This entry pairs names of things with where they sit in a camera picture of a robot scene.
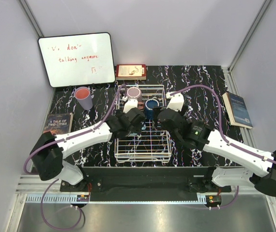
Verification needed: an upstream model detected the lavender tumbler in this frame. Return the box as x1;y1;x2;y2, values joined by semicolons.
74;87;93;110

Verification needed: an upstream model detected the coral pink tumbler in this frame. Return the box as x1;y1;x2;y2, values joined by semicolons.
75;87;90;100

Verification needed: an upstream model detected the light blue faceted mug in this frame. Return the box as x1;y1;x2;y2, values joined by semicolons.
128;122;146;137

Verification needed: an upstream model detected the salmon square mug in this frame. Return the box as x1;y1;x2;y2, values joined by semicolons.
137;101;145;110

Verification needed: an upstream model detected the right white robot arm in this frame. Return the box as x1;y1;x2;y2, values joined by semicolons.
153;107;276;197

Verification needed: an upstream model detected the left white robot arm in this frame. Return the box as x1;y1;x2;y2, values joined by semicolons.
30;108;145;191

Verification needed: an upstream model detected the dark blue mug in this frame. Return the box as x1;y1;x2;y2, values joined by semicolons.
144;99;159;120

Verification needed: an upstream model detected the mauve mug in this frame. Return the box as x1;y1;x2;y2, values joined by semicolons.
125;87;142;102

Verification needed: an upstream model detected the red book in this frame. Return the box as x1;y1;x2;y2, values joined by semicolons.
116;64;147;81

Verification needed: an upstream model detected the A Tale of Two Cities book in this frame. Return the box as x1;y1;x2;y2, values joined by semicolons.
43;113;73;135

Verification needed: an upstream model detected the blue book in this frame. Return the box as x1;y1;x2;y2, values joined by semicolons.
222;92;253;129

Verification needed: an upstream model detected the white dry-erase board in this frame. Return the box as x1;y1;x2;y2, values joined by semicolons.
38;32;115;87

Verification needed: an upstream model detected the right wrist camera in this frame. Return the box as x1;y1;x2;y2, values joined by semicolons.
166;92;184;112

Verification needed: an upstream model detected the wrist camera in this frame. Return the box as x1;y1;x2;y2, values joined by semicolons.
166;92;184;112
122;97;138;113

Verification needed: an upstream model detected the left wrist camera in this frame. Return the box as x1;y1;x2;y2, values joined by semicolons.
122;97;138;113

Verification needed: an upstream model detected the white wire dish rack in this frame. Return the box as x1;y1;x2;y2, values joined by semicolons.
115;85;172;163

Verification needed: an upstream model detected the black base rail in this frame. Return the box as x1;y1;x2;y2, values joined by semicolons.
60;167;231;203

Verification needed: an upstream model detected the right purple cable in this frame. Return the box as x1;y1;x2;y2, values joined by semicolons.
167;85;276;188

